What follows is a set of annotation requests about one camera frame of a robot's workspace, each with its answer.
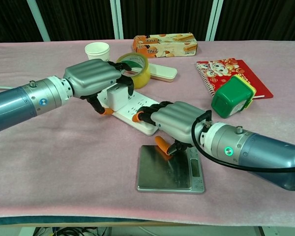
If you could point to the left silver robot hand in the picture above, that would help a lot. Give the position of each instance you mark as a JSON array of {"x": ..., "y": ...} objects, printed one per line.
[{"x": 88, "y": 73}]

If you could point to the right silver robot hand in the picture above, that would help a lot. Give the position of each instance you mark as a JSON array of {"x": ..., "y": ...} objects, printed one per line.
[{"x": 177, "y": 120}]

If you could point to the white power adapter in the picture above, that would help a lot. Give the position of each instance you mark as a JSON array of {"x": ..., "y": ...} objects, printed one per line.
[{"x": 116, "y": 98}]

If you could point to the white power strip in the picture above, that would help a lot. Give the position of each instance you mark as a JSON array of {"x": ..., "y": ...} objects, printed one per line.
[{"x": 137, "y": 108}]

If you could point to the right blue robot arm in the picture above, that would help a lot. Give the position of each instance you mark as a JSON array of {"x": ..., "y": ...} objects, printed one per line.
[{"x": 255, "y": 152}]

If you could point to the left blue robot arm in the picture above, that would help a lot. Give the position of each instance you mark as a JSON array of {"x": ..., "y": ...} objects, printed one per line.
[{"x": 22, "y": 100}]

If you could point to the white paper cup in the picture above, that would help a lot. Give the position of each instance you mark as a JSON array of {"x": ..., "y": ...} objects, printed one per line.
[{"x": 97, "y": 51}]

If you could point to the white pink flat case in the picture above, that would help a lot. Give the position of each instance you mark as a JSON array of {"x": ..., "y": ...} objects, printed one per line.
[{"x": 163, "y": 72}]

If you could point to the yellow packing tape roll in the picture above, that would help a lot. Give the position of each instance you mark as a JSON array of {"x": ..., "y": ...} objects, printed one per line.
[{"x": 140, "y": 76}]

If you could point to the silver digital scale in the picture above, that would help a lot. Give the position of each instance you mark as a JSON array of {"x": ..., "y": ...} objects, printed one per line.
[{"x": 167, "y": 172}]

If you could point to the green plastic container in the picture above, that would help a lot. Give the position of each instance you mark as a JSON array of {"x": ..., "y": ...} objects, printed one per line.
[{"x": 231, "y": 99}]

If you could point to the orange biscuit box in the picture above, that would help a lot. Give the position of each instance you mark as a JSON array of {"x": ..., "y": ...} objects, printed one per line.
[{"x": 166, "y": 45}]

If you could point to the red spiral notebook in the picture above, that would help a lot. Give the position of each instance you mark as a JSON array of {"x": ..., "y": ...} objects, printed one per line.
[{"x": 238, "y": 73}]

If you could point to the pink tablecloth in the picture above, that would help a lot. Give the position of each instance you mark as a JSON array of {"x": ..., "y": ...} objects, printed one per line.
[{"x": 64, "y": 157}]

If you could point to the white frame post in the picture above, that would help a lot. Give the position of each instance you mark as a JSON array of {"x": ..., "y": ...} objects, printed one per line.
[
  {"x": 39, "y": 19},
  {"x": 117, "y": 18},
  {"x": 212, "y": 19}
]

